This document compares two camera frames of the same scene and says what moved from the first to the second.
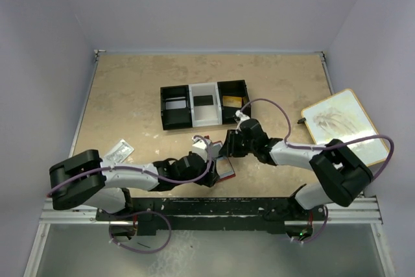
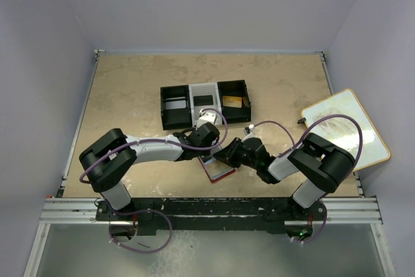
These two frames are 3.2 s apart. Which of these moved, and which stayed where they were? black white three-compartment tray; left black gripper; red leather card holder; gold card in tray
Moved: left black gripper
Stayed: red leather card holder; gold card in tray; black white three-compartment tray
